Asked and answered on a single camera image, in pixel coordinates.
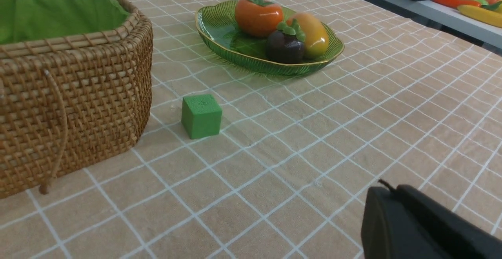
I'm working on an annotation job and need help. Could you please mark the toy vegetables on side table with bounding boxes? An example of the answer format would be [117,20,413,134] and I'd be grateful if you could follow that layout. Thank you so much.
[432,0,502,27]

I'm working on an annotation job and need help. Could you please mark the dark purple mangosteen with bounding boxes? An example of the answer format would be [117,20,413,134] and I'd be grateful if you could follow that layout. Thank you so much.
[265,19,306,64]

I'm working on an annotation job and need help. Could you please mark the green foam cube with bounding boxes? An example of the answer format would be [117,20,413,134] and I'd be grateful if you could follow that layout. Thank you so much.
[181,94,222,139]

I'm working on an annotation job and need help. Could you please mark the yellow orange mango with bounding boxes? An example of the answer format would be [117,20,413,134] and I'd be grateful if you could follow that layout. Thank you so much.
[286,12,329,60]

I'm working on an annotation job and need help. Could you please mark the orange persimmon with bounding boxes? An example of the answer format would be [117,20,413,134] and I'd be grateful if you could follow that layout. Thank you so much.
[235,0,284,39]

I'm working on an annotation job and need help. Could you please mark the wicker basket green lining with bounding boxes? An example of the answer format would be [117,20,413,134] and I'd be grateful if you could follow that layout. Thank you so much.
[1,0,153,199]

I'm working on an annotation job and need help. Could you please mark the white side table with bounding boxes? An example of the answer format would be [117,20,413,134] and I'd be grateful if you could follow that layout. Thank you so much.
[380,0,502,53]

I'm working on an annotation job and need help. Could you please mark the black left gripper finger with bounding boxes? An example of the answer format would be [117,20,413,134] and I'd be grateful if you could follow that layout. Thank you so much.
[361,179,502,259]

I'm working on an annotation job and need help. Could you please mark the green glass leaf plate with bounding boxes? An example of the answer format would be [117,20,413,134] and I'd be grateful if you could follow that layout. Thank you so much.
[195,0,345,77]

